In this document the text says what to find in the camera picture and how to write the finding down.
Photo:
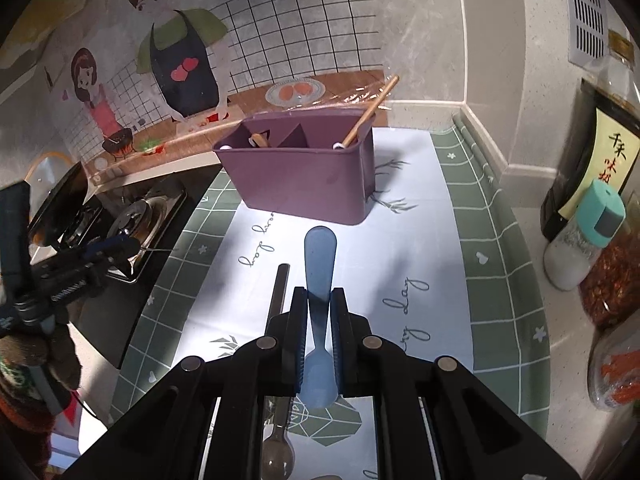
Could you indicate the black pan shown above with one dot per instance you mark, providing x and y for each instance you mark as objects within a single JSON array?
[{"x": 60, "y": 205}]

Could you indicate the white vented appliance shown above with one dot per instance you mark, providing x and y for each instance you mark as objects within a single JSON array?
[{"x": 587, "y": 15}]

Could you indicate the gas stove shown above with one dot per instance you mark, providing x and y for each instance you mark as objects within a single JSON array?
[{"x": 140, "y": 220}]

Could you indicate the dark soy sauce bottle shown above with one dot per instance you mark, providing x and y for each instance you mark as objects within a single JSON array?
[{"x": 595, "y": 160}]

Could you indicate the wooden spoon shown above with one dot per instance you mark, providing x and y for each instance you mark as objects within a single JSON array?
[{"x": 258, "y": 139}]

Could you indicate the wooden chopstick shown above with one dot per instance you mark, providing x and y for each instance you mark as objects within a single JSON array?
[{"x": 370, "y": 110}]

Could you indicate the purple utensil holder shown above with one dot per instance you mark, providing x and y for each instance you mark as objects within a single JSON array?
[{"x": 300, "y": 180}]

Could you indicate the cartoon wall poster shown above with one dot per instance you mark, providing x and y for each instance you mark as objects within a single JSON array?
[{"x": 225, "y": 35}]

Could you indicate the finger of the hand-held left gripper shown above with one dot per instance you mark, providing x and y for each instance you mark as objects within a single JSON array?
[{"x": 112, "y": 250}]

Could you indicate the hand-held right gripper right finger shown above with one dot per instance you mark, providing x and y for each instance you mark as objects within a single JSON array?
[{"x": 337, "y": 345}]

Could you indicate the person's left hand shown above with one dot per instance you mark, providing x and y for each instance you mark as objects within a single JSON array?
[{"x": 30, "y": 365}]

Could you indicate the chili flakes jar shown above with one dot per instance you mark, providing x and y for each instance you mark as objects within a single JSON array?
[{"x": 612, "y": 285}]

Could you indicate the teal cap salt shaker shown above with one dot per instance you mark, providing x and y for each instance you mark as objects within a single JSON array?
[{"x": 580, "y": 245}]

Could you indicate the green checked table mat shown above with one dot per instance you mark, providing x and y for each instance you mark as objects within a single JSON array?
[{"x": 450, "y": 240}]

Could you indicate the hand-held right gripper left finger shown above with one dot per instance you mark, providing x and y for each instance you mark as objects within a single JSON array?
[{"x": 300, "y": 345}]

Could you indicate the metal spoon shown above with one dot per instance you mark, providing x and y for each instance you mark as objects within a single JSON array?
[{"x": 280, "y": 285}]

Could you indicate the blue plastic spoon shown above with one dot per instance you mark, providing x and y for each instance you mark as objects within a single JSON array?
[{"x": 320, "y": 260}]

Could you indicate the plastic bag of red food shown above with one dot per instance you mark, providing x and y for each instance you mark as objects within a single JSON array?
[{"x": 617, "y": 370}]

